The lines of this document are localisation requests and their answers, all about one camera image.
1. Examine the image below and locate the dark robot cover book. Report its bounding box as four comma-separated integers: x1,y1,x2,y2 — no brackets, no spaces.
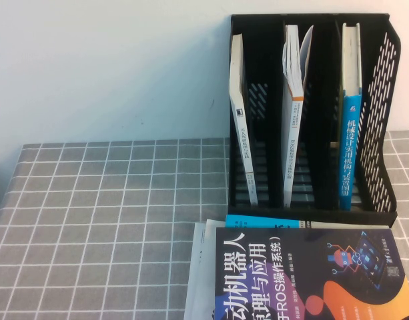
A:
212,227,409,320

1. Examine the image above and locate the thin white spine book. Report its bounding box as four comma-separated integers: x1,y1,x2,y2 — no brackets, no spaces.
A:
228,33,260,207

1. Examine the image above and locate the white cover book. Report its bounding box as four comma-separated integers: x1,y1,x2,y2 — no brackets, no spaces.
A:
189,219,227,320
183,222,208,320

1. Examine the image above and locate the blue and grey cover book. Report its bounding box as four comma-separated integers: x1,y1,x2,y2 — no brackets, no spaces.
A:
225,214,390,231

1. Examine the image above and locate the white book with orange stripe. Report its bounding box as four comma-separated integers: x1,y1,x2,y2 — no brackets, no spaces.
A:
282,24,314,208

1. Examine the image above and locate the black plastic book stand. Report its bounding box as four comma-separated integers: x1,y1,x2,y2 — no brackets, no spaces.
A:
226,13,402,228

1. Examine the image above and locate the blue spine hardcover book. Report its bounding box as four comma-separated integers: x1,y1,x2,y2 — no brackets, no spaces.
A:
339,22,364,211

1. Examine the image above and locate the grey checked tablecloth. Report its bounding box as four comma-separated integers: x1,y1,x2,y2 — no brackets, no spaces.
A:
0,129,409,320

